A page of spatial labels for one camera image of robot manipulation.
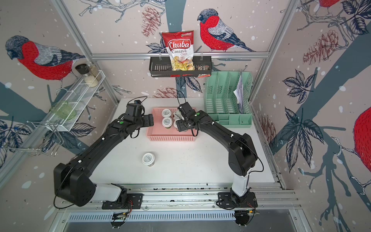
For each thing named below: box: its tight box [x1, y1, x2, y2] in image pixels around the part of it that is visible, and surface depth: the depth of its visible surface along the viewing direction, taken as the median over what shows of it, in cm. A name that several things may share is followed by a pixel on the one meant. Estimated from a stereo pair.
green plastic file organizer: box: [204, 71, 254, 129], surface depth 113 cm
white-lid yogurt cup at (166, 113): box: [161, 108, 172, 118], surface depth 106 cm
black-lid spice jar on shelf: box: [74, 63, 91, 77], surface depth 81 cm
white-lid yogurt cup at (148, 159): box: [141, 152, 156, 167], surface depth 83 cm
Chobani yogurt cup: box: [172, 110, 184, 122], surface depth 106 cm
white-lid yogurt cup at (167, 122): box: [161, 116, 173, 130], surface depth 100 cm
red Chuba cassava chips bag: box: [161, 30, 196, 72], surface depth 83 cm
